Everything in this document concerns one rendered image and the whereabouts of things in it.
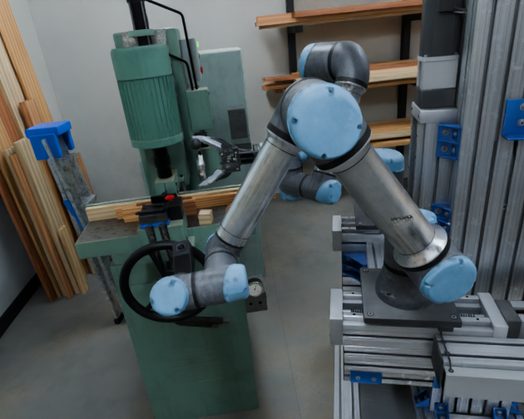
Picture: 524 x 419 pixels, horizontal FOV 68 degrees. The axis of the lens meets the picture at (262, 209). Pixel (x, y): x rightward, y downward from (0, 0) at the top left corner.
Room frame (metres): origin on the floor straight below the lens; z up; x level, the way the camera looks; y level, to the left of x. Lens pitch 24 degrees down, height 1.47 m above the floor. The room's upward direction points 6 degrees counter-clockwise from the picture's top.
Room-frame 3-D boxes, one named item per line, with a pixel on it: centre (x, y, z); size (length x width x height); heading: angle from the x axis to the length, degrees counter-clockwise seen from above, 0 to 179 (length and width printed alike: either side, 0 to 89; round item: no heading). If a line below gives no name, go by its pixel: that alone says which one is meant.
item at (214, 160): (1.54, 0.19, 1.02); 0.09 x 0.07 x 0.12; 95
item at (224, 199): (1.35, 0.24, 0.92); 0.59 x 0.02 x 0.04; 95
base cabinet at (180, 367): (1.46, 0.34, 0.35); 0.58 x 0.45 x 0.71; 5
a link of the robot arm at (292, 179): (1.18, -0.11, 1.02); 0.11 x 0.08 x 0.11; 40
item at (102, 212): (1.36, 0.34, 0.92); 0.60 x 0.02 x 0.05; 95
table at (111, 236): (1.23, 0.33, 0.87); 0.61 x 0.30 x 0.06; 95
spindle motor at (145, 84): (1.34, 0.33, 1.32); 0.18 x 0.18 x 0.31
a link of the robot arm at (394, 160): (1.32, -0.46, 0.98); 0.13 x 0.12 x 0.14; 40
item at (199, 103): (1.57, 0.20, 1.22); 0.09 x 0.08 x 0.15; 5
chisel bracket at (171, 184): (1.36, 0.33, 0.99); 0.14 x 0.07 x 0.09; 5
